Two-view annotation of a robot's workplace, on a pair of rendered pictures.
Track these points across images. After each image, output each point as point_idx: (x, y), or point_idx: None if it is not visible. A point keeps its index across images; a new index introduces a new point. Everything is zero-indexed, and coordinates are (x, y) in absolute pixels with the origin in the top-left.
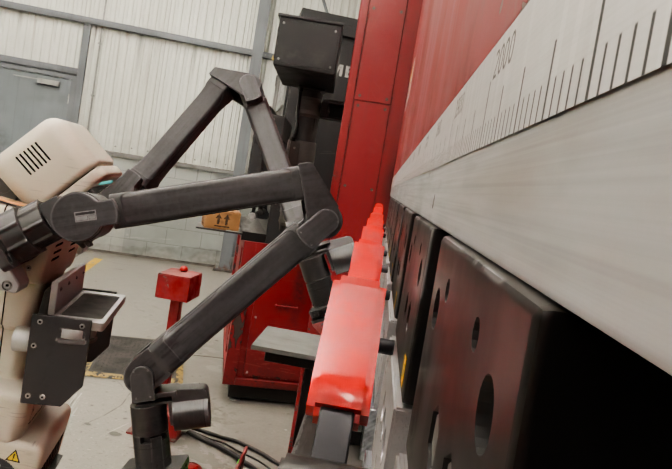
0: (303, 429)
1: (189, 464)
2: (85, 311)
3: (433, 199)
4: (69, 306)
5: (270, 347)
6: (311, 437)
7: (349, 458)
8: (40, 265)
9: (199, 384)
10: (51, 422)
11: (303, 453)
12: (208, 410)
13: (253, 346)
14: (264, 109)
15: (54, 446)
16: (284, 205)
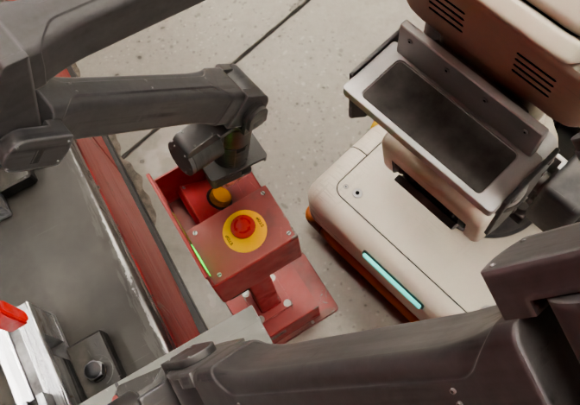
0: (152, 330)
1: (245, 224)
2: (409, 99)
3: None
4: (441, 93)
5: (224, 324)
6: (131, 318)
7: (66, 309)
8: None
9: (192, 142)
10: (433, 173)
11: (113, 271)
12: (170, 146)
13: (248, 306)
14: (476, 330)
15: (430, 193)
16: (260, 344)
